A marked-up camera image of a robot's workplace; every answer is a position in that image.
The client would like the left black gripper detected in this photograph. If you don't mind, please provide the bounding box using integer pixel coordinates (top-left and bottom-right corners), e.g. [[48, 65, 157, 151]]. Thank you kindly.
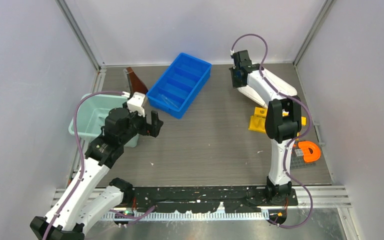
[[119, 102, 163, 145]]

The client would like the yellow test tube rack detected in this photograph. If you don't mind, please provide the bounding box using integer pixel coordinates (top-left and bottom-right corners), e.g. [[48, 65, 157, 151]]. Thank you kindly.
[[248, 106, 308, 137]]

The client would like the blue divided plastic bin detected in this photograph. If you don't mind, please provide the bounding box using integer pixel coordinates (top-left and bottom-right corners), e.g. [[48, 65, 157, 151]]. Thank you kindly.
[[146, 53, 212, 119]]

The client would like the grey building plate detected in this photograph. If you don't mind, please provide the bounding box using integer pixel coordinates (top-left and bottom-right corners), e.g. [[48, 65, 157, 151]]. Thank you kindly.
[[290, 148, 316, 170]]

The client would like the brown triangular stand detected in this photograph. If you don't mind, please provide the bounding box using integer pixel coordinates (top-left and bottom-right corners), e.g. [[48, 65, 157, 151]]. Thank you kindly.
[[123, 67, 149, 95]]

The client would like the white plastic tray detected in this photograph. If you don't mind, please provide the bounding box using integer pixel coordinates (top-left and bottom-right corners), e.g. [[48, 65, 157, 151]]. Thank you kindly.
[[237, 69, 298, 108]]

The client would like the light green plastic tub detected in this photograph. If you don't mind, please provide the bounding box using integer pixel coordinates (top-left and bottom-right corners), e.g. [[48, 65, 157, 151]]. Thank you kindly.
[[76, 92, 130, 142]]

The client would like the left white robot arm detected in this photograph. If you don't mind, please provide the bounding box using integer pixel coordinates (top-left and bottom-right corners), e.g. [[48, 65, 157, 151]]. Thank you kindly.
[[30, 107, 164, 240]]

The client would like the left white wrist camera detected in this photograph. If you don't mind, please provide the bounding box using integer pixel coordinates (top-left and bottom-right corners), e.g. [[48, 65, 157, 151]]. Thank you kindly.
[[123, 92, 148, 117]]

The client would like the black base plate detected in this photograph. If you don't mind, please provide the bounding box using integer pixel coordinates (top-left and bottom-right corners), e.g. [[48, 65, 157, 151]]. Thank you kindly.
[[118, 185, 298, 214]]

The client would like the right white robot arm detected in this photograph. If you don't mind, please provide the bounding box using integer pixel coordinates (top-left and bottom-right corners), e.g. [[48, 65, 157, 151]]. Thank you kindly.
[[229, 50, 302, 205]]

